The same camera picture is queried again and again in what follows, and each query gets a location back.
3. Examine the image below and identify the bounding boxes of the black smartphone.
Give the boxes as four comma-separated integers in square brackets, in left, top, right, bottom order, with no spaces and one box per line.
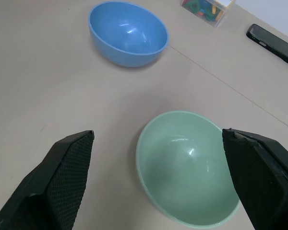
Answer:
[246,23,288,67]

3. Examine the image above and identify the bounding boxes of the clear box of colourful pieces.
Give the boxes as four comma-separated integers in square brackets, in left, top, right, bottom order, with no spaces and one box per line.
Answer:
[180,0,236,29]

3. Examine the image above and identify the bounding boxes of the blue plastic bowl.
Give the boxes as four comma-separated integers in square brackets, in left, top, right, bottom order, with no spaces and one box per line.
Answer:
[87,1,169,68]

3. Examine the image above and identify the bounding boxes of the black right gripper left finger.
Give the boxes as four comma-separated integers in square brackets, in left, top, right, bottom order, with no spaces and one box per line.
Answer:
[0,130,95,230]

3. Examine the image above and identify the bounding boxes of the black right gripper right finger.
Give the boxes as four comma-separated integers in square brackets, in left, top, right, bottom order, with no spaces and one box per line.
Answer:
[222,128,288,230]

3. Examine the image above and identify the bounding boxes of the green plastic bowl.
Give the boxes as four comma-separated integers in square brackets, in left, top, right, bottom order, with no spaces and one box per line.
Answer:
[135,110,241,228]

